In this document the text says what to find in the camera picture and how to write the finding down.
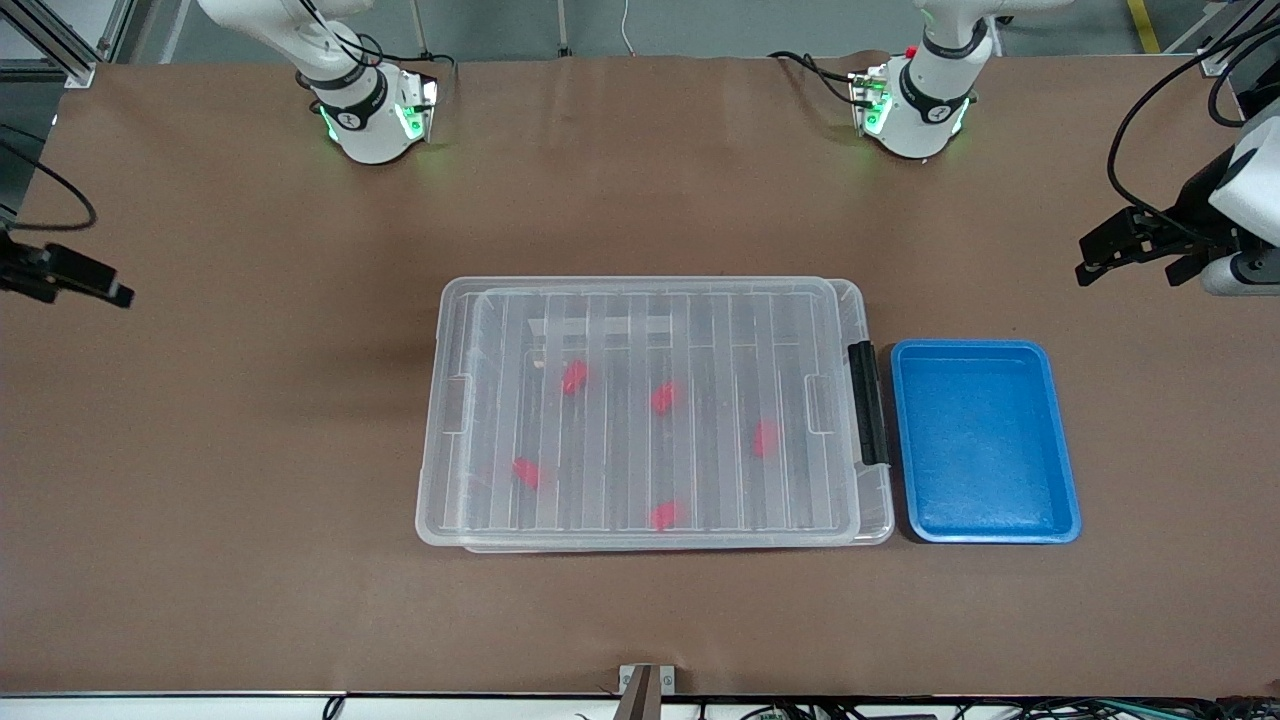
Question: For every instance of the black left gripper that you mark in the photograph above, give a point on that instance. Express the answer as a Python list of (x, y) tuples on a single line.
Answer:
[(1196, 203)]

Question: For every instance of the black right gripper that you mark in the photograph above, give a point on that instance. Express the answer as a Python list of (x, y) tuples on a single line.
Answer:
[(30, 268)]

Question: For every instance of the red block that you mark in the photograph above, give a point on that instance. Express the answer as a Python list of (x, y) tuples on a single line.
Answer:
[(527, 472), (664, 398), (665, 516), (573, 377), (767, 438)]

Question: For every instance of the clear plastic box lid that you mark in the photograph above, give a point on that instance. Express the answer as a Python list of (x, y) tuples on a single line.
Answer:
[(640, 300)]

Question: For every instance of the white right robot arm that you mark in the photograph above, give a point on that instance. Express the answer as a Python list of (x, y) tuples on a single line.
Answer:
[(365, 120)]

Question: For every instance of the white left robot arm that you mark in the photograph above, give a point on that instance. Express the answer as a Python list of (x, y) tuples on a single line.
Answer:
[(920, 110)]

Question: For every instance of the clear plastic storage box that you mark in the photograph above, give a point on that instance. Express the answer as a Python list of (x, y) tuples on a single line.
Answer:
[(880, 510)]

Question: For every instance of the blue plastic tray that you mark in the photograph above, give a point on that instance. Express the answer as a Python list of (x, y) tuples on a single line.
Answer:
[(985, 450)]

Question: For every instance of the brown paper table cover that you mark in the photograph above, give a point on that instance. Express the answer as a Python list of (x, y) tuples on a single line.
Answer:
[(250, 450)]

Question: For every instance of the aluminium frame profile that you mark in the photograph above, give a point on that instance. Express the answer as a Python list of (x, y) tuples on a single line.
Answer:
[(60, 45), (1225, 45)]

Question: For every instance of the metal bracket with post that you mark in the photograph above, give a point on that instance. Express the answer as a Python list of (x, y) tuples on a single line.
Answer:
[(645, 690)]

